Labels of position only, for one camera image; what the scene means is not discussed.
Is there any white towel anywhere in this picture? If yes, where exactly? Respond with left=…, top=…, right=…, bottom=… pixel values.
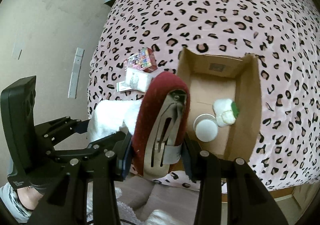
left=87, top=100, right=142, bottom=143

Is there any white paper cup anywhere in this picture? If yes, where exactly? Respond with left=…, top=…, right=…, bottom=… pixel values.
left=193, top=113, right=219, bottom=143

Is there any white plush toy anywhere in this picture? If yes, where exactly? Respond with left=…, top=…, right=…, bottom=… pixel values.
left=213, top=99, right=239, bottom=127

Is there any small white tissue pack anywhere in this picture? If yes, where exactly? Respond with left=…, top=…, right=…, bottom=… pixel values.
left=116, top=81, right=134, bottom=93

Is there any red bricks toy box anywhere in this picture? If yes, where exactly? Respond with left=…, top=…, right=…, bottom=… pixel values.
left=124, top=48, right=157, bottom=73

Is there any white zip pouch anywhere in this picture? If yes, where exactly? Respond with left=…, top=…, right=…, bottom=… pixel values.
left=125, top=68, right=153, bottom=93

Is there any person's left hand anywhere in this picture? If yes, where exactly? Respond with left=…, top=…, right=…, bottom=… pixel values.
left=17, top=187, right=43, bottom=211

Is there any brown paper bag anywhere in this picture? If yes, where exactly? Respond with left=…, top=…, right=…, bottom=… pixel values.
left=177, top=48, right=261, bottom=161

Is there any pink leopard print blanket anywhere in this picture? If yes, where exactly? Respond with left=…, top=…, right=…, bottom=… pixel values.
left=87, top=0, right=319, bottom=190

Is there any grey wall cable duct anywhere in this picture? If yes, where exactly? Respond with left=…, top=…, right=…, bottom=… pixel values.
left=68, top=48, right=85, bottom=99

